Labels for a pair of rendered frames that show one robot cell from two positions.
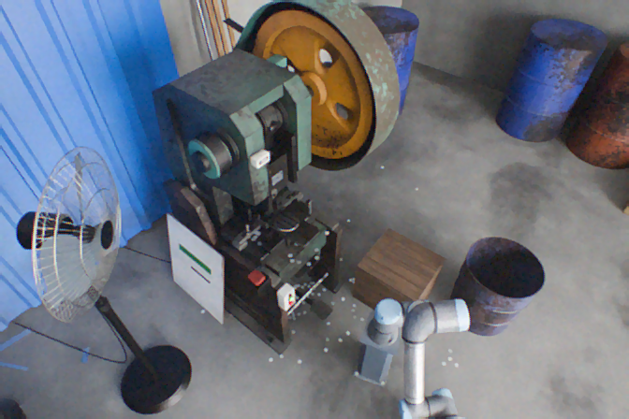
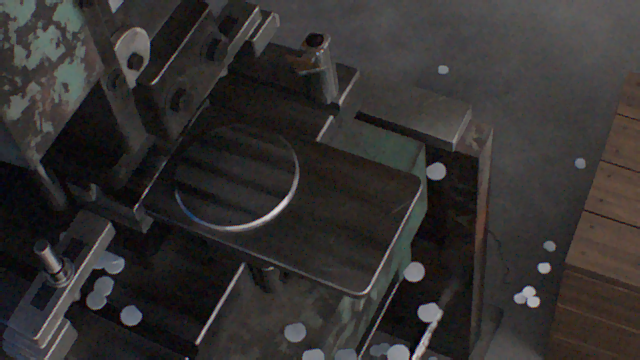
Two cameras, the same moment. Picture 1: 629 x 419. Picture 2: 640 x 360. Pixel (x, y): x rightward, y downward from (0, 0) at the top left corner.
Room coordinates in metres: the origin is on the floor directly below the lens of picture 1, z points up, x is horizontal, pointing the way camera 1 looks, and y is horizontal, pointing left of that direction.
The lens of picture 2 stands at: (0.83, 0.08, 1.58)
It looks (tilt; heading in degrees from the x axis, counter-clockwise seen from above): 56 degrees down; 357
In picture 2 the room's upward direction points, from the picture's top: 11 degrees counter-clockwise
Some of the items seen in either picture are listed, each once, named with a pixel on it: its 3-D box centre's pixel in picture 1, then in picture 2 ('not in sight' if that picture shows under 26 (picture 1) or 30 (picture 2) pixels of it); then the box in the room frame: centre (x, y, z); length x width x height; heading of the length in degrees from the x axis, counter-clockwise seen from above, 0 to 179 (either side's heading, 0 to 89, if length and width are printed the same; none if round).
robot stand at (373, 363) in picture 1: (377, 350); not in sight; (0.96, -0.35, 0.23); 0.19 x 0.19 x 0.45; 69
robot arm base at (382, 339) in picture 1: (384, 326); not in sight; (0.96, -0.35, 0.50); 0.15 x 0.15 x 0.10
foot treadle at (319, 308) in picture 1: (292, 289); not in sight; (1.40, 0.13, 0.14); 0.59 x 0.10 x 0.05; 51
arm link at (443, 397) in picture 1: (440, 405); not in sight; (0.54, -0.51, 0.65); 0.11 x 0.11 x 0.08; 6
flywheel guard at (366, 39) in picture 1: (292, 83); not in sight; (1.81, 0.10, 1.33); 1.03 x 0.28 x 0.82; 51
